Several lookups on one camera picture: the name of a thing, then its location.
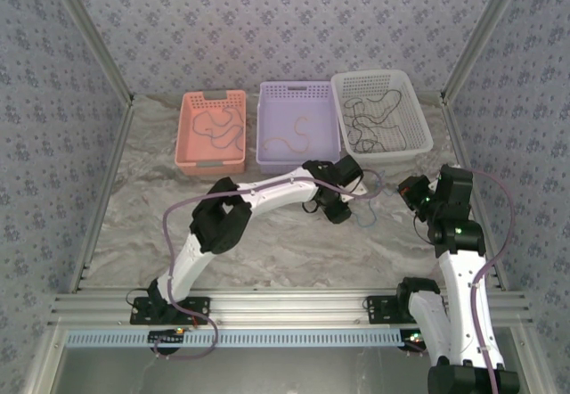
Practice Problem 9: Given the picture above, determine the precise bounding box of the yellow cable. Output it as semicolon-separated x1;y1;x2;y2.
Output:
262;116;312;153

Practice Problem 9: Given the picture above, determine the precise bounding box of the black cable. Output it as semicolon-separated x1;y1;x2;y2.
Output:
344;88;407;155

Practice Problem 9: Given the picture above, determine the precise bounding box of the purple plastic basket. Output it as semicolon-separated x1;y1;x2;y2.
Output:
256;80;343;176

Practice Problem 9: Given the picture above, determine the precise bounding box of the white plastic basket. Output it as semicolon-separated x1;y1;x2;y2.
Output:
330;69;435;166

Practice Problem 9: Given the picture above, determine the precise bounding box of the pink plastic basket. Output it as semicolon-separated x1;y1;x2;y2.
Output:
175;89;248;176

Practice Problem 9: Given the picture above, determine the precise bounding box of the small controller board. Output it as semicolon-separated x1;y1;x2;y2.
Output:
148;328;187;347
402;330;428;351

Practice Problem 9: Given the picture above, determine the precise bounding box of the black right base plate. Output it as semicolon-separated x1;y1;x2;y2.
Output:
365;294;449;325

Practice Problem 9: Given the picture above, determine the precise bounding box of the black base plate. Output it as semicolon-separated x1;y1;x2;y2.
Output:
130;295;211;326
365;294;449;325

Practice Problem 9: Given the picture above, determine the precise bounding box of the aluminium front rail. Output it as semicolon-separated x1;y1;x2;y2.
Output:
48;289;533;329

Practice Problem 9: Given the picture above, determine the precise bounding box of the blue slotted cable duct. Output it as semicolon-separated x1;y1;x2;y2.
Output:
65;329;407;349

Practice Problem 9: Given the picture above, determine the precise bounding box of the aluminium frame post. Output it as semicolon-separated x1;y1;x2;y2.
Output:
44;0;135;106
439;0;532;103

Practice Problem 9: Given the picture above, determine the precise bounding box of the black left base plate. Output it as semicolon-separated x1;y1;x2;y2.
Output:
130;295;211;326

